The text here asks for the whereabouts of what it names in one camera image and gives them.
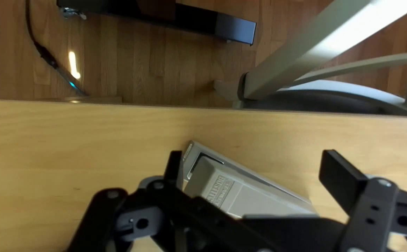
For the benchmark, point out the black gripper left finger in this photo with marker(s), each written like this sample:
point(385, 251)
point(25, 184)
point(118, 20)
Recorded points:
point(119, 219)

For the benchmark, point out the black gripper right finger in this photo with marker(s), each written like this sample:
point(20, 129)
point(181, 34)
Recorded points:
point(371, 205)

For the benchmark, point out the black stand base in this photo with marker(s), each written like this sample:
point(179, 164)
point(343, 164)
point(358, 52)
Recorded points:
point(189, 18)

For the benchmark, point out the silver chair base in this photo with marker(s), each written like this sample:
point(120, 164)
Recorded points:
point(333, 51)

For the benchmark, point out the grey stapler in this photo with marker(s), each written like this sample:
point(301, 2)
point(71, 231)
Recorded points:
point(239, 186)

